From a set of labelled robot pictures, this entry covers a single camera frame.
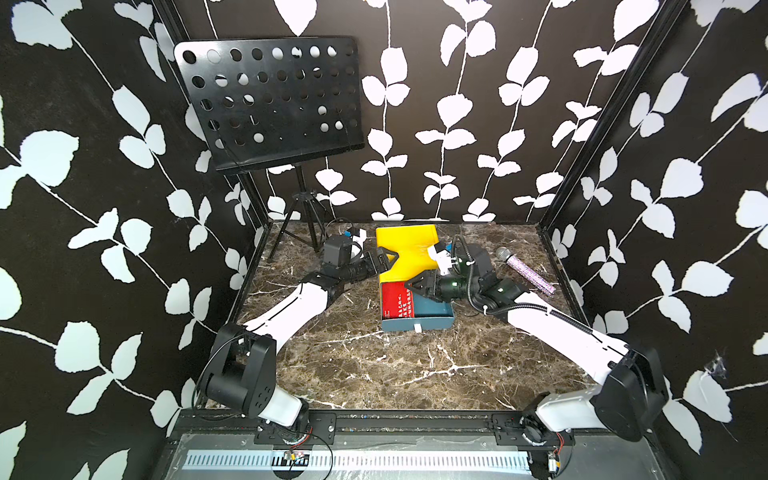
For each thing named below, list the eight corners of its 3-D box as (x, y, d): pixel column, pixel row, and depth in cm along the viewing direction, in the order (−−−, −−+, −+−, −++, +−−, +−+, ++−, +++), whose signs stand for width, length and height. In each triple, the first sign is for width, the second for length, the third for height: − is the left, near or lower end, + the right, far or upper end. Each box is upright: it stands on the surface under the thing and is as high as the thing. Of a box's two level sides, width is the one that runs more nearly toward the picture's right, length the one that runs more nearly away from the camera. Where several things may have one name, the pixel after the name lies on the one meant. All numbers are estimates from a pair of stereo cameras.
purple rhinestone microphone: (548, 298, 101) (553, 292, 98) (493, 257, 113) (495, 250, 110) (554, 292, 103) (559, 286, 100) (499, 252, 115) (502, 245, 112)
